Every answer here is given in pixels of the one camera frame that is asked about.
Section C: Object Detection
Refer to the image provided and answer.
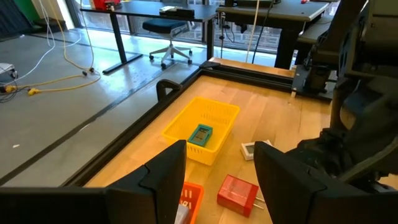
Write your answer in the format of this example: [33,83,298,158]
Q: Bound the black desk with slim legs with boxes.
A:
[80,0,218,75]

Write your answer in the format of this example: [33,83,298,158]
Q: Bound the yellow plastic basket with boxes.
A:
[161,96,241,167]

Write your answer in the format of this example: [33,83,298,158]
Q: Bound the teal digital clock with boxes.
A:
[187,123,214,148]

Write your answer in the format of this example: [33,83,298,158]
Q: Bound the black box on desk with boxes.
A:
[159,5,196,18]

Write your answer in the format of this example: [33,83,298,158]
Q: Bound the white digital clock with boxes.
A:
[239,139,274,161]

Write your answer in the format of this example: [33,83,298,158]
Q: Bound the lavender wall charger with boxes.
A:
[174,203,191,224]

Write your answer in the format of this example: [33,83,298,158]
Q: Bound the black aluminium table frame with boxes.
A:
[60,60,296,188]

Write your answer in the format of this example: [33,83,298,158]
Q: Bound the yellow floor cable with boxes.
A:
[4,0,103,96]

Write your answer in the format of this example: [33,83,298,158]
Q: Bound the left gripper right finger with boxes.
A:
[254,141,358,224]

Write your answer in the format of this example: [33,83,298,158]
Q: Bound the white cable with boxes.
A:
[245,0,261,63]

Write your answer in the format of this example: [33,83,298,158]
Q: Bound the orange plastic basket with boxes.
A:
[178,182,205,224]

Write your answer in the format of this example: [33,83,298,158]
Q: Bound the office chair with white base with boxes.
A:
[142,18,193,70]

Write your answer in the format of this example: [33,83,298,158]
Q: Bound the black frame mount bracket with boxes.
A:
[155,78,183,102]

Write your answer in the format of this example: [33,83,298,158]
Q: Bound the red wall charger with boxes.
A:
[216,174,266,218]

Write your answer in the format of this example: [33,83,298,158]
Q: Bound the red object on desk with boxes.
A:
[92,0,123,11]

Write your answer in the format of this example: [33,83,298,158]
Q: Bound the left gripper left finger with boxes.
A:
[105,139,188,224]

